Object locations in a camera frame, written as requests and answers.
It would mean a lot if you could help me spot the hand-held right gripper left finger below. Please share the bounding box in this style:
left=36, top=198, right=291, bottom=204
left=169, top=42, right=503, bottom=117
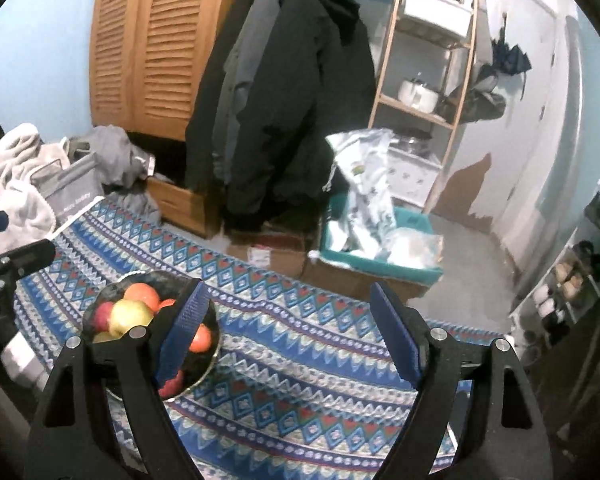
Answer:
left=25, top=279, right=213, bottom=480

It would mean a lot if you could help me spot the white patterned box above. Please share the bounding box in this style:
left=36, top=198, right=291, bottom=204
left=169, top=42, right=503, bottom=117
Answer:
left=387, top=147, right=443, bottom=208

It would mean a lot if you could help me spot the yellow green pear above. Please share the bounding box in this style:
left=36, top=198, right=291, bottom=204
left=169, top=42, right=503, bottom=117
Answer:
left=109, top=299, right=155, bottom=338

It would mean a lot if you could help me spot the grey clothing pile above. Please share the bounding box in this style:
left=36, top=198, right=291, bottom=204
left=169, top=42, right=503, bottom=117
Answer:
left=67, top=126, right=163, bottom=221

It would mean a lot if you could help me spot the grey jacket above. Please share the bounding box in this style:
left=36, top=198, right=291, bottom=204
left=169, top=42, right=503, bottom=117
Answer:
left=215, top=0, right=281, bottom=186

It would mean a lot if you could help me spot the grey cap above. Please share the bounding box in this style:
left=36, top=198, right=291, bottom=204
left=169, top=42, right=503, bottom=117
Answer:
left=475, top=67, right=501, bottom=93

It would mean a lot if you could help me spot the white shoe rack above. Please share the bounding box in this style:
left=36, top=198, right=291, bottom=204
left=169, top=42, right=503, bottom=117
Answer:
left=510, top=170, right=600, bottom=361

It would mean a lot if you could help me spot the white fleece blanket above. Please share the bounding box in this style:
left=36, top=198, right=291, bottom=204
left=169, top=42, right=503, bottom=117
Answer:
left=0, top=122, right=71, bottom=256

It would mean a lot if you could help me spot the flat cardboard box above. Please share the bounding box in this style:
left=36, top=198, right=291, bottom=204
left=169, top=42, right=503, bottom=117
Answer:
left=225, top=230, right=321, bottom=278

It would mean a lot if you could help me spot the dark green glass bowl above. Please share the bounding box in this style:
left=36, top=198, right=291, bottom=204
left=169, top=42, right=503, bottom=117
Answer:
left=82, top=270, right=221, bottom=403

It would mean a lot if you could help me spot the wooden shelf rack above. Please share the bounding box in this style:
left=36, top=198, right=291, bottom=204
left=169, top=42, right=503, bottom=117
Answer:
left=367, top=0, right=481, bottom=211

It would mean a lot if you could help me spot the group of assorted shoes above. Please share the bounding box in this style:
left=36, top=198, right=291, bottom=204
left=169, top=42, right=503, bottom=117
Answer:
left=522, top=167, right=600, bottom=341

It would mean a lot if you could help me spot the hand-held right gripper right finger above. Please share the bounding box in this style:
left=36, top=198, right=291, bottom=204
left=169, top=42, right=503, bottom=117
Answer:
left=369, top=282, right=556, bottom=480

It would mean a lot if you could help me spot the white storage box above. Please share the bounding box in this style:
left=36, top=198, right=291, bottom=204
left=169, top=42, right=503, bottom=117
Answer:
left=402, top=0, right=473, bottom=36

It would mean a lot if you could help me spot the grey tote bag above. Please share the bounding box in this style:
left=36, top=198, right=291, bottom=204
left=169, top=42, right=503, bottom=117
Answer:
left=30, top=152, right=106, bottom=223

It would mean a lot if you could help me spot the dark green coat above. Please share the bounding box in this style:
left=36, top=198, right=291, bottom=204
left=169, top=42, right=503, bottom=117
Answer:
left=185, top=0, right=261, bottom=196

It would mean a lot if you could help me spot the large cardboard box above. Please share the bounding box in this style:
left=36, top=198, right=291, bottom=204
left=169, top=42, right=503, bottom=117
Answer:
left=302, top=255, right=431, bottom=306

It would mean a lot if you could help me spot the white cooking pot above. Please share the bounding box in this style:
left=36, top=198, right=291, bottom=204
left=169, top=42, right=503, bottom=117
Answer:
left=397, top=77, right=441, bottom=111

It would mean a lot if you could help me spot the black hooded coat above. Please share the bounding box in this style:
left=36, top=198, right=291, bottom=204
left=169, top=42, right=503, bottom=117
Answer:
left=225, top=0, right=378, bottom=233

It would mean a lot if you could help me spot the dark pan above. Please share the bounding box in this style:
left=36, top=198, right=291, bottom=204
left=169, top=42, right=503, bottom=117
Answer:
left=437, top=92, right=461, bottom=121

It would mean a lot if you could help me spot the wooden louvred wardrobe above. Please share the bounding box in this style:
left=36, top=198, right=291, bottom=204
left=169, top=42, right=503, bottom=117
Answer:
left=89, top=0, right=261, bottom=143

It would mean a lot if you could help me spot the dark cap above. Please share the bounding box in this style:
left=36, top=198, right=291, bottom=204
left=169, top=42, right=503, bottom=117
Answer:
left=462, top=87, right=507, bottom=123

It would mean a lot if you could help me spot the clear plastic bag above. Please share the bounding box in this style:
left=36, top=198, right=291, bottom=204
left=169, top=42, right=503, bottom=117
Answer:
left=387, top=227, right=443, bottom=271

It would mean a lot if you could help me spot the metal pot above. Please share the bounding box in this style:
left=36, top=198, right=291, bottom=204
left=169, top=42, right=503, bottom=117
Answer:
left=397, top=135, right=431, bottom=156

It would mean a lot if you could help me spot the blue patterned tablecloth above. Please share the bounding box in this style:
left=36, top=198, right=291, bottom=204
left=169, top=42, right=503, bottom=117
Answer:
left=10, top=195, right=511, bottom=480

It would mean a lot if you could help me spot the wooden drawer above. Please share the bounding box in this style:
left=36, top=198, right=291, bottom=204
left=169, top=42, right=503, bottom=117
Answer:
left=145, top=175, right=226, bottom=238

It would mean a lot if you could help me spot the white door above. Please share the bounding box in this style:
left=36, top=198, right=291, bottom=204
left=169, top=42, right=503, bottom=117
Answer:
left=490, top=0, right=581, bottom=281

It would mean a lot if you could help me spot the white printed plastic bag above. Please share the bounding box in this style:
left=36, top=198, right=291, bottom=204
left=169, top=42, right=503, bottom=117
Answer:
left=324, top=129, right=398, bottom=261

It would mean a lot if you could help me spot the teal plastic bin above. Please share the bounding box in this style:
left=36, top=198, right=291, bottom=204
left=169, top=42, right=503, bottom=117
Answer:
left=319, top=192, right=445, bottom=283

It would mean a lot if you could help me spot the dark folded umbrella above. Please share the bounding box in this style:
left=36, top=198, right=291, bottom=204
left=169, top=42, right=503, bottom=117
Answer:
left=490, top=12, right=533, bottom=96

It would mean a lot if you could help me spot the red apple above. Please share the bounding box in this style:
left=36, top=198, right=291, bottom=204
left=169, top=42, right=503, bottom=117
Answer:
left=92, top=301, right=116, bottom=333
left=158, top=369, right=187, bottom=400

